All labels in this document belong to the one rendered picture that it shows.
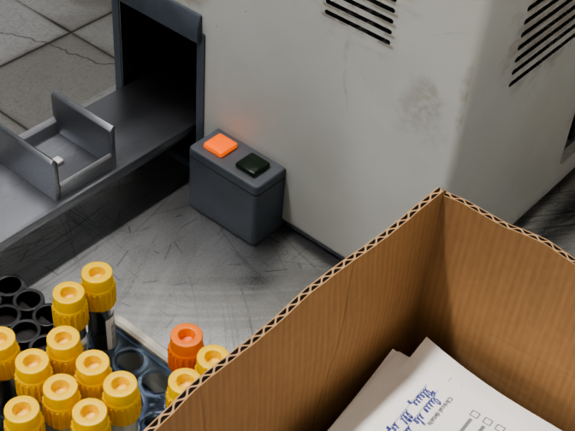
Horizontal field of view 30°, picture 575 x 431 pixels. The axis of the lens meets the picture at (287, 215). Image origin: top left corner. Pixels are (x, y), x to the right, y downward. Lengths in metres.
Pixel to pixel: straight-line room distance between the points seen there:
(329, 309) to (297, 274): 0.20
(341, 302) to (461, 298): 0.09
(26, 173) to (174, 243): 0.10
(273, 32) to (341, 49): 0.05
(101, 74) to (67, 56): 0.11
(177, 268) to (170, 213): 0.05
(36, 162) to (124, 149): 0.07
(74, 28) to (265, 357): 2.12
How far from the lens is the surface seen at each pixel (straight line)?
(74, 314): 0.51
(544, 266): 0.52
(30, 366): 0.49
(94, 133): 0.69
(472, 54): 0.55
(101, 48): 2.48
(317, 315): 0.48
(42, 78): 2.39
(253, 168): 0.67
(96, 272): 0.52
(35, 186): 0.69
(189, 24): 0.68
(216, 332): 0.65
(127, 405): 0.47
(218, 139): 0.70
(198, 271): 0.68
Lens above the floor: 1.36
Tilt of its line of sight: 42 degrees down
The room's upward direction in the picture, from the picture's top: 5 degrees clockwise
